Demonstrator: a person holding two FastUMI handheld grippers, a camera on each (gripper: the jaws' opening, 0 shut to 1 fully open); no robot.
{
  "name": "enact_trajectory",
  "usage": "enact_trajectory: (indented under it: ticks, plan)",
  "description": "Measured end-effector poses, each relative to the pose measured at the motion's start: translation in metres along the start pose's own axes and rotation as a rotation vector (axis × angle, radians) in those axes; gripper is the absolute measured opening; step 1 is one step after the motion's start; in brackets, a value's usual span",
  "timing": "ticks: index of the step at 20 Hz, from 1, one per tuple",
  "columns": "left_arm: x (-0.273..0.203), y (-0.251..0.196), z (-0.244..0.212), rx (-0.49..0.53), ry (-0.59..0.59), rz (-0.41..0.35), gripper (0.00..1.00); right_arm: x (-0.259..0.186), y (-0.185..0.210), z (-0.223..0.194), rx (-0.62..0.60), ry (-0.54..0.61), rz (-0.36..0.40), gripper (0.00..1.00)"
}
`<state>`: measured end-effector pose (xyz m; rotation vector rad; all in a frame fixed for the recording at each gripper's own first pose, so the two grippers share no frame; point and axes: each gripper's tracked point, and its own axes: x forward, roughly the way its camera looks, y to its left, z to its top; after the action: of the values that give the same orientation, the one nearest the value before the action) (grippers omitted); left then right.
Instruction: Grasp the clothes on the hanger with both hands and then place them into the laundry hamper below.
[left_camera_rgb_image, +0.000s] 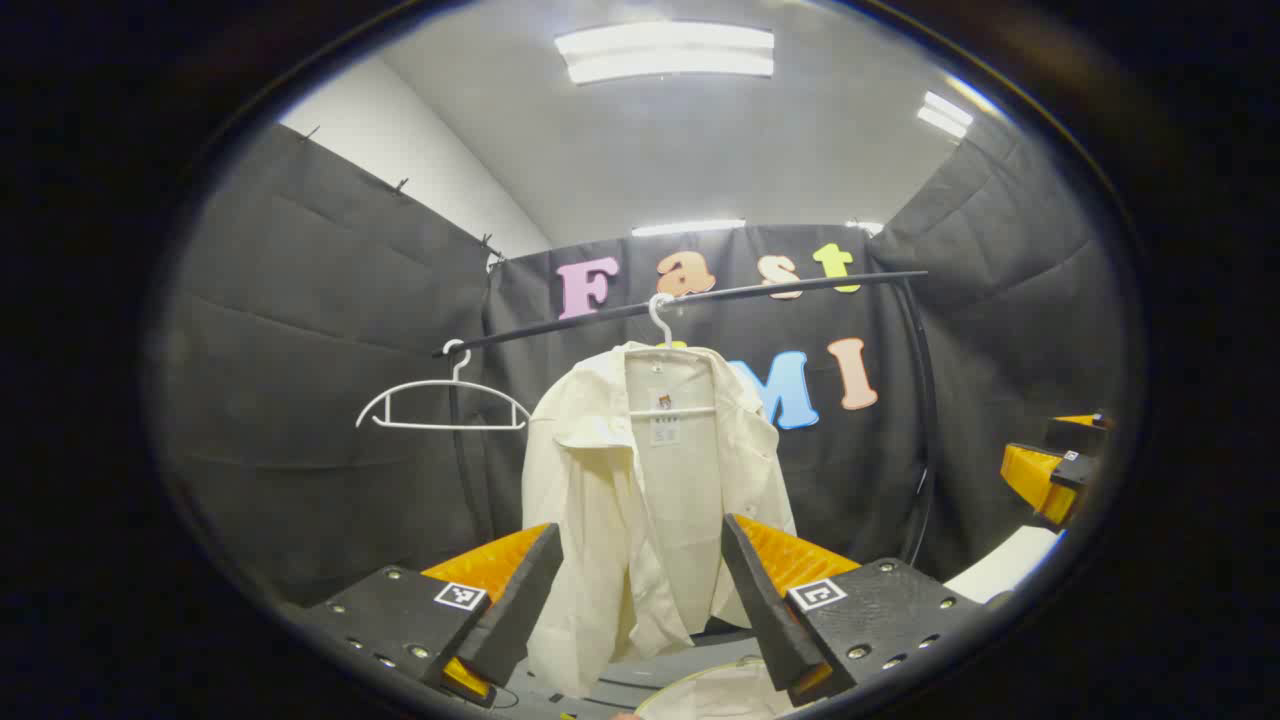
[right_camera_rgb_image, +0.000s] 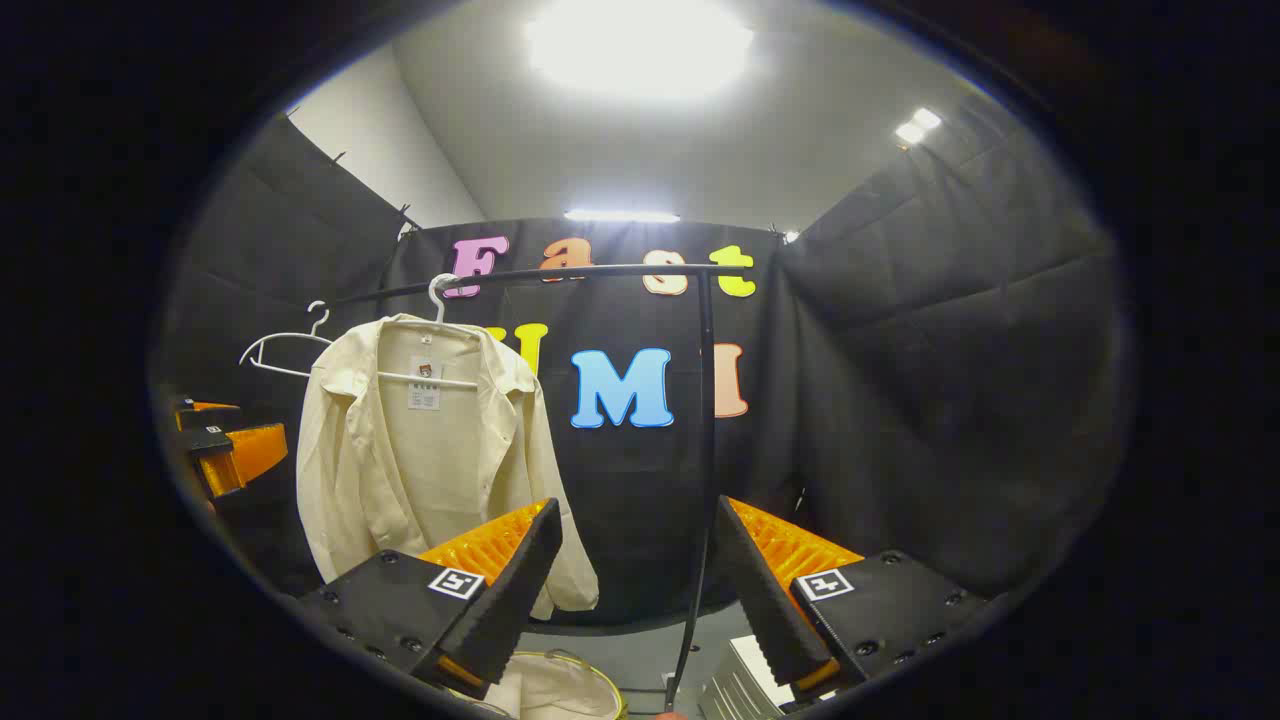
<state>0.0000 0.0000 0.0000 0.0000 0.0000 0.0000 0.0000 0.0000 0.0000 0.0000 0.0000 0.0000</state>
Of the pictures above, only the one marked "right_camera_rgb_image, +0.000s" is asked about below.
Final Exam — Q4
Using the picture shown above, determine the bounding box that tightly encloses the large ceiling light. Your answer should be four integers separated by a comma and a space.
525, 0, 756, 103

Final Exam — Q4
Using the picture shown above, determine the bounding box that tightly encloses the cream laundry hamper yellow rim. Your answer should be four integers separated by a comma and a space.
447, 648, 629, 720

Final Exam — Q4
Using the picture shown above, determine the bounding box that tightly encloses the white clothes hanger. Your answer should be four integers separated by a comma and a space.
378, 273, 481, 391
238, 300, 336, 379

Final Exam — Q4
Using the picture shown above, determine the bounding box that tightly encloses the small ceiling light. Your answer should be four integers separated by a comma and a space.
893, 107, 943, 147

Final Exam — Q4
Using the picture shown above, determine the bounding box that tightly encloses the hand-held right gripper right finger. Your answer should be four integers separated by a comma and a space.
710, 495, 989, 693

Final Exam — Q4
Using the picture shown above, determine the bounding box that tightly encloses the cream shirt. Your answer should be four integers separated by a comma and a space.
296, 313, 601, 619

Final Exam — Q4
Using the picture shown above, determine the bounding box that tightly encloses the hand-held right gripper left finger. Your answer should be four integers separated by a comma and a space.
300, 498, 564, 701

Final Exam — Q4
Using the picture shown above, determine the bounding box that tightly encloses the grey ribbed plastic panel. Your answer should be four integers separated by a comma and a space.
698, 633, 796, 720

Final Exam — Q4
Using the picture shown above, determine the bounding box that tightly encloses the black clothes rack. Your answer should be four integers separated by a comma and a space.
335, 262, 753, 713

